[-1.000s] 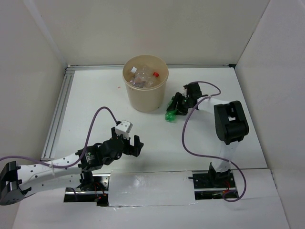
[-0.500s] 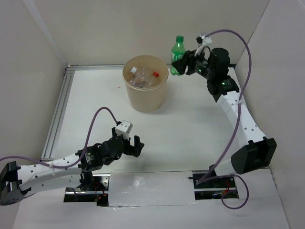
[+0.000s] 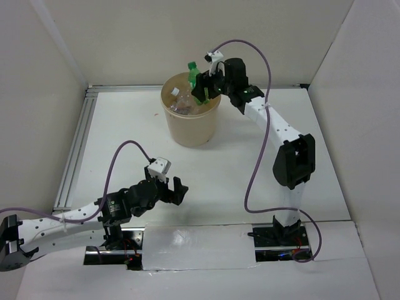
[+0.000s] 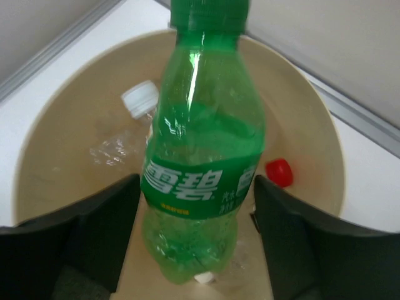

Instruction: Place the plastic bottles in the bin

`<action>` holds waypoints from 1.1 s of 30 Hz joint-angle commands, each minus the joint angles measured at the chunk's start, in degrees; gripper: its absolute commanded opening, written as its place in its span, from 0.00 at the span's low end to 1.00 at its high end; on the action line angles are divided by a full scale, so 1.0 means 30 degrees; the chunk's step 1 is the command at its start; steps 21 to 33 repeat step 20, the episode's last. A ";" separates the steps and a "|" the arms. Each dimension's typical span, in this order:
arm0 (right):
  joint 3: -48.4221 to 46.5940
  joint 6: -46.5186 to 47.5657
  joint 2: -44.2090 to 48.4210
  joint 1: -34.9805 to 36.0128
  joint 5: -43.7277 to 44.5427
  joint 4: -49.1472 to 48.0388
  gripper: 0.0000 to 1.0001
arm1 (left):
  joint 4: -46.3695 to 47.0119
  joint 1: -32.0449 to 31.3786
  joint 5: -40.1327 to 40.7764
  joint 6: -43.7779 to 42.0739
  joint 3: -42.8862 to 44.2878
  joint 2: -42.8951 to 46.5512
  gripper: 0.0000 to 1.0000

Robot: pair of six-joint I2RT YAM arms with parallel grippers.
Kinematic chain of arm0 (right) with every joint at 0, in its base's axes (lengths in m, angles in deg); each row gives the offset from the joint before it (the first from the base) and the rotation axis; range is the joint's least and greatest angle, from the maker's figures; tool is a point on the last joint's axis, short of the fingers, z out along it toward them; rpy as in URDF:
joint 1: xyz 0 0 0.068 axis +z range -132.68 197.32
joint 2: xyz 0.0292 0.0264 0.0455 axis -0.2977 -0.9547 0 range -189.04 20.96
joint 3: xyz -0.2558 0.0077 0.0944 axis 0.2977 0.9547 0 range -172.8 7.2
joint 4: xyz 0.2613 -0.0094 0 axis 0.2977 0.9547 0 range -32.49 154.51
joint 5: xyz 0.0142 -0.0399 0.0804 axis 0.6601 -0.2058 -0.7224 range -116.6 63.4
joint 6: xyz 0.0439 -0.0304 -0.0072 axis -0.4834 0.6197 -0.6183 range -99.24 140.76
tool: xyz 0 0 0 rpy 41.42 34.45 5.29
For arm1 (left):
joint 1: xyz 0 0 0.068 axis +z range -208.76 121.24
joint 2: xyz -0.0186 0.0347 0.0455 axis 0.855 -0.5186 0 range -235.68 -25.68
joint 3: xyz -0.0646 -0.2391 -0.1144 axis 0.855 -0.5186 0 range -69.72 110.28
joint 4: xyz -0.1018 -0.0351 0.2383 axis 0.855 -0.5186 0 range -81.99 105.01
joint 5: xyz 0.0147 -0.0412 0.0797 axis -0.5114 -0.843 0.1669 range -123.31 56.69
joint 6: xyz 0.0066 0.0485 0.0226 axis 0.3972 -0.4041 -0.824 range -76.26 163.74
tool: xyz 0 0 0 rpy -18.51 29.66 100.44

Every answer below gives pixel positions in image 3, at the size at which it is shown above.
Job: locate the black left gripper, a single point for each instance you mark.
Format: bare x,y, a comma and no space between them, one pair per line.
175,196

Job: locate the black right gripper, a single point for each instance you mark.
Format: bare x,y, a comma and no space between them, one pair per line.
202,79

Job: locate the green plastic bottle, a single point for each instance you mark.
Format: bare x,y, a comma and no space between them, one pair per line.
192,77

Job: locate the crushed clear bottle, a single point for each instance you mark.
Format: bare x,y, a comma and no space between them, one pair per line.
184,103

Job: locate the clear bottle white cap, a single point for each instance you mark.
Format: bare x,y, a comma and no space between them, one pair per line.
175,92

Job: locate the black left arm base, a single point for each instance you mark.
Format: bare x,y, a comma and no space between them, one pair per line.
122,246

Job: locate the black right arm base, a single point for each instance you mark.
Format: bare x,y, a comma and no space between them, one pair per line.
273,242

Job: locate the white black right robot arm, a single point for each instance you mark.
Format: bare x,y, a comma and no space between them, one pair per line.
296,155

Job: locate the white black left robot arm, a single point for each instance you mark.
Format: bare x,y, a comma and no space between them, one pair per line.
97,224

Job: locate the beige plastic bin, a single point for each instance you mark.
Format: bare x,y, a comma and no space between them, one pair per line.
188,130

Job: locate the white foil cover sheet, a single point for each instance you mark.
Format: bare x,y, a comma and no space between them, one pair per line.
182,248

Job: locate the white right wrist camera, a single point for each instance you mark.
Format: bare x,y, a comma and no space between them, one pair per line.
213,58

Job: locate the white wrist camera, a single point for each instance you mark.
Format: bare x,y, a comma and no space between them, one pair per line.
158,169
213,58

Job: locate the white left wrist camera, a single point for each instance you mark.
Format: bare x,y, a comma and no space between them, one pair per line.
158,169

